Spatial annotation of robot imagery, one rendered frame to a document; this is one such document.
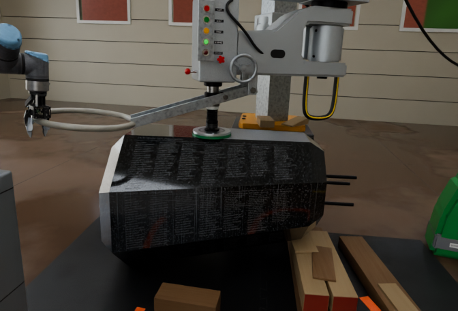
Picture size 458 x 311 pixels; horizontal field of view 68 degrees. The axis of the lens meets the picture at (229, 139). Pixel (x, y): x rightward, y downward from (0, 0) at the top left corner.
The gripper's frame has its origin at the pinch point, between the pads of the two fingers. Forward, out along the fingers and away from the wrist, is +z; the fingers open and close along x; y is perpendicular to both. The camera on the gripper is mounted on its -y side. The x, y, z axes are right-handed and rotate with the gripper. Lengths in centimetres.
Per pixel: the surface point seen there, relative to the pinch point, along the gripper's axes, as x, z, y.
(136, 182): 36, 22, 28
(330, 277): 95, 56, 109
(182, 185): 51, 21, 45
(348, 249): 148, 66, 96
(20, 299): -21, 49, 45
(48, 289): 4, 86, -2
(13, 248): -23, 29, 45
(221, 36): 71, -53, 42
